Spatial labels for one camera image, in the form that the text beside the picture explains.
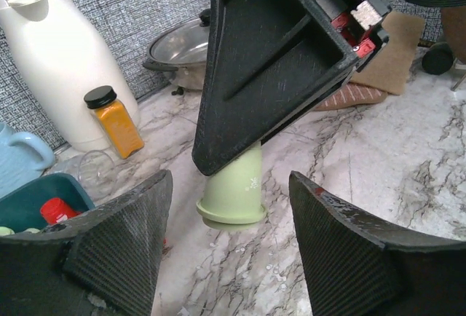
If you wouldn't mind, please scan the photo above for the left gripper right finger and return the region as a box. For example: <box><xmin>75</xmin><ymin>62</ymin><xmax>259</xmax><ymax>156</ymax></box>
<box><xmin>289</xmin><ymin>172</ymin><xmax>465</xmax><ymax>315</ymax></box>

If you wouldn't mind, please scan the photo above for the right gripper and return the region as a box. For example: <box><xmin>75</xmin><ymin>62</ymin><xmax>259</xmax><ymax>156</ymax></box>
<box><xmin>192</xmin><ymin>0</ymin><xmax>391</xmax><ymax>175</ymax></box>

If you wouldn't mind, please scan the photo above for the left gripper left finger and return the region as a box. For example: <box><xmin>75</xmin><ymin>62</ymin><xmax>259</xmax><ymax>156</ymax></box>
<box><xmin>1</xmin><ymin>170</ymin><xmax>173</xmax><ymax>315</ymax></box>

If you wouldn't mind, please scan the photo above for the red capsule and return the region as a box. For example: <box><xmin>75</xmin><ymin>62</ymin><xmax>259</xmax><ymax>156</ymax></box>
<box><xmin>39</xmin><ymin>197</ymin><xmax>81</xmax><ymax>224</ymax></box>

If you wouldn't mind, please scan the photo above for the pink striped cloth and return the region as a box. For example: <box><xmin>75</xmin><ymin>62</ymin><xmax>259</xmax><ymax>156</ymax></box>
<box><xmin>314</xmin><ymin>83</ymin><xmax>388</xmax><ymax>111</ymax></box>

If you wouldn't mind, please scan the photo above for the teal storage basket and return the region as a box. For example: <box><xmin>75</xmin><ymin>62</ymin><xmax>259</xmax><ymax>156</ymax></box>
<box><xmin>1</xmin><ymin>173</ymin><xmax>95</xmax><ymax>233</ymax></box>

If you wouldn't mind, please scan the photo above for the brown cardboard sheet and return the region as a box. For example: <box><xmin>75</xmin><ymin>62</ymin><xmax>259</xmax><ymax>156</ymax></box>
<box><xmin>351</xmin><ymin>12</ymin><xmax>425</xmax><ymax>95</ymax></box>

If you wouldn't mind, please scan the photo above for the green capsule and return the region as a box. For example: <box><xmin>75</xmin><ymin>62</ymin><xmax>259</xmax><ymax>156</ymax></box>
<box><xmin>197</xmin><ymin>143</ymin><xmax>266</xmax><ymax>231</ymax></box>

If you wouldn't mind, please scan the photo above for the steel pot with lid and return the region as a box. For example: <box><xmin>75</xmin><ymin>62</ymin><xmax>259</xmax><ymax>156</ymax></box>
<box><xmin>143</xmin><ymin>9</ymin><xmax>210</xmax><ymax>91</ymax></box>

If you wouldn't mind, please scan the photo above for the clear glass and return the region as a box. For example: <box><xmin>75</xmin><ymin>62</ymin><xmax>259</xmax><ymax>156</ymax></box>
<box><xmin>47</xmin><ymin>150</ymin><xmax>125</xmax><ymax>204</ymax></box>

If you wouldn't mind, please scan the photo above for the blue mug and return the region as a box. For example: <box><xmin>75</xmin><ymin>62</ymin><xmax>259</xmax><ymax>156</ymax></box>
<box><xmin>1</xmin><ymin>122</ymin><xmax>55</xmax><ymax>197</ymax></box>

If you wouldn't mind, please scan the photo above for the orange spice jar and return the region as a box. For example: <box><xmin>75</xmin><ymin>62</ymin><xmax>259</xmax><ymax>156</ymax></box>
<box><xmin>83</xmin><ymin>85</ymin><xmax>145</xmax><ymax>159</ymax></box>

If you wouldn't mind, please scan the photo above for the round wooden board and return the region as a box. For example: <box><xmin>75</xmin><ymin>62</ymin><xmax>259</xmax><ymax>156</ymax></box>
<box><xmin>441</xmin><ymin>7</ymin><xmax>466</xmax><ymax>64</ymax></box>

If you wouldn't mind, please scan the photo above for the white thermos jug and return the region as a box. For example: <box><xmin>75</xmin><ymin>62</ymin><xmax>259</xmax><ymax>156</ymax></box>
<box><xmin>1</xmin><ymin>0</ymin><xmax>140</xmax><ymax>152</ymax></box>

